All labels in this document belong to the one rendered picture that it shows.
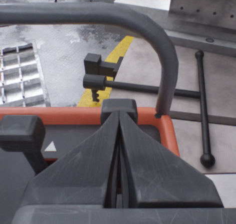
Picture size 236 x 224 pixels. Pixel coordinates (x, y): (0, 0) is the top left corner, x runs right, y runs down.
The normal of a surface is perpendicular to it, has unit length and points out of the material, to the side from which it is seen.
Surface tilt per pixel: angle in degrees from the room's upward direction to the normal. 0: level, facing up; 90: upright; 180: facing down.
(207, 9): 90
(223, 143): 0
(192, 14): 90
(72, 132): 0
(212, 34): 90
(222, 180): 0
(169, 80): 91
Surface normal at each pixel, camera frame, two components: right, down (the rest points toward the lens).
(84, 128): 0.00, -0.69
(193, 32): -0.36, 0.68
